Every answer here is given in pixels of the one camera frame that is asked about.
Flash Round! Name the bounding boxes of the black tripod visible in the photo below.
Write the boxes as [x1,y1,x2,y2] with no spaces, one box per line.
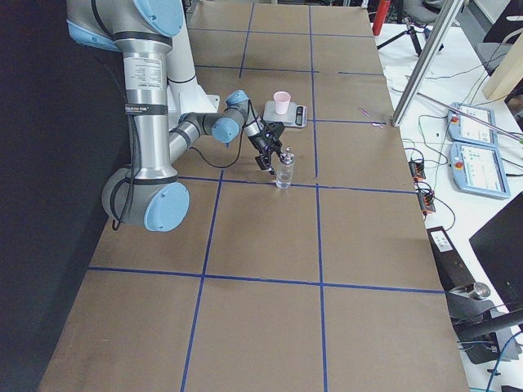
[377,17,432,57]

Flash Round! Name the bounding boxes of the far blue teach pendant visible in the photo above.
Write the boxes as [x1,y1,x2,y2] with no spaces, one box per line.
[447,102,498,146]

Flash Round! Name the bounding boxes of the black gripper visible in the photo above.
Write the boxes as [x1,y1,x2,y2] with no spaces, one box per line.
[249,132,282,176]

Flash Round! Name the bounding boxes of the blue teach pendant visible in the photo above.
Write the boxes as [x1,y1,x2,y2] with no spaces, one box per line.
[447,102,498,146]
[449,142,511,199]

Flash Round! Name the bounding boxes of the pink plastic cup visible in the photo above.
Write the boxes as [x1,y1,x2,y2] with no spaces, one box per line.
[273,91,291,115]

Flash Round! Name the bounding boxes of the aluminium frame post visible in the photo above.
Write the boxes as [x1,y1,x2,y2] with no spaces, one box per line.
[391,0,464,127]

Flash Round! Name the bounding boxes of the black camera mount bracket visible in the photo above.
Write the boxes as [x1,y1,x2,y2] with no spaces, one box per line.
[264,122,285,143]

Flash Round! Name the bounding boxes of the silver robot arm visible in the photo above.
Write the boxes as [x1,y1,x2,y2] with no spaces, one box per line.
[67,1,284,232]

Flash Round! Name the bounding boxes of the near blue teach pendant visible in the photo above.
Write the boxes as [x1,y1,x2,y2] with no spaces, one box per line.
[449,142,511,199]

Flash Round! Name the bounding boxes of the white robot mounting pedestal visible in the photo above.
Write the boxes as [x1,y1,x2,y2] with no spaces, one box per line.
[167,21,220,128]

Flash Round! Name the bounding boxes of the red cylinder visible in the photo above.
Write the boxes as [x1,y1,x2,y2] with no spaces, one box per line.
[372,0,391,37]

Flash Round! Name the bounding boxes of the silver digital kitchen scale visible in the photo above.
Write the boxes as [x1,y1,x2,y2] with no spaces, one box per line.
[263,100,307,128]

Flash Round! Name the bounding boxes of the black box with label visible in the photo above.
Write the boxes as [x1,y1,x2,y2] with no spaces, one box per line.
[427,226,476,292]

